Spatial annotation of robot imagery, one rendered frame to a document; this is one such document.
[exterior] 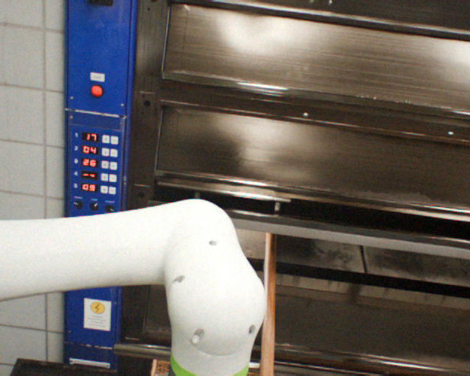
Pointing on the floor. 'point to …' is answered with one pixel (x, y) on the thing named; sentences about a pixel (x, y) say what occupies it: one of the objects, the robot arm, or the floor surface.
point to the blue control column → (99, 38)
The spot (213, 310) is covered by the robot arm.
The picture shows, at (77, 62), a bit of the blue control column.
